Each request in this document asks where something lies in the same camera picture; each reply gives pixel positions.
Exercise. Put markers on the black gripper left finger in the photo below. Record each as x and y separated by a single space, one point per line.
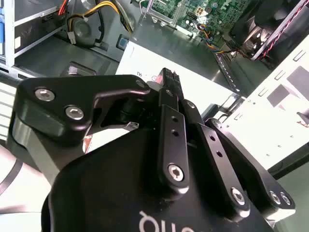
172 149

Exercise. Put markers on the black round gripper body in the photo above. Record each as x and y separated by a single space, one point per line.
108 183

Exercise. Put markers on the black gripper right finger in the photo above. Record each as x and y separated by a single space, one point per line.
224 169

